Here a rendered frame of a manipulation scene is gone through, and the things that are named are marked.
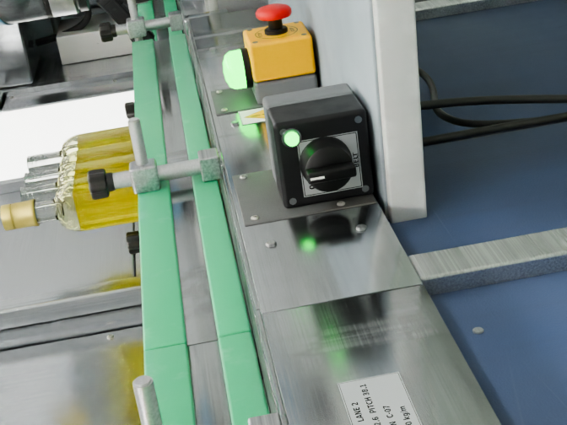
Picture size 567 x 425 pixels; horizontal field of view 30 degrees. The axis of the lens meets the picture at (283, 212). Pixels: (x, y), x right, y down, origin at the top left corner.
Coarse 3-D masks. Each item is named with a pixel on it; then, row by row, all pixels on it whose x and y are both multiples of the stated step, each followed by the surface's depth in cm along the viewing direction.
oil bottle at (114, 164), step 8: (96, 160) 145; (104, 160) 144; (112, 160) 144; (120, 160) 143; (128, 160) 143; (72, 168) 143; (80, 168) 143; (88, 168) 142; (96, 168) 142; (104, 168) 142; (112, 168) 141; (120, 168) 141; (128, 168) 141; (64, 176) 141; (72, 176) 141; (80, 176) 140; (56, 184) 142
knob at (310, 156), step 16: (320, 144) 88; (336, 144) 88; (304, 160) 88; (320, 160) 88; (336, 160) 88; (352, 160) 90; (304, 176) 90; (320, 176) 87; (336, 176) 87; (352, 176) 87
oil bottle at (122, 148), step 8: (112, 144) 150; (120, 144) 150; (128, 144) 149; (72, 152) 149; (80, 152) 149; (88, 152) 148; (96, 152) 148; (104, 152) 148; (112, 152) 147; (120, 152) 147; (128, 152) 146; (64, 160) 148; (72, 160) 146; (80, 160) 146; (88, 160) 146; (64, 168) 146
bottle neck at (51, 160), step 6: (30, 156) 153; (36, 156) 153; (42, 156) 153; (48, 156) 153; (54, 156) 153; (30, 162) 152; (36, 162) 152; (42, 162) 152; (48, 162) 152; (54, 162) 152; (60, 162) 152; (30, 168) 152; (36, 168) 152; (42, 168) 152; (48, 168) 153; (54, 168) 153
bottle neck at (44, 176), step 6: (24, 174) 148; (30, 174) 148; (36, 174) 148; (42, 174) 147; (48, 174) 147; (54, 174) 147; (24, 180) 147; (30, 180) 147; (36, 180) 147; (42, 180) 147; (48, 180) 147; (54, 180) 147
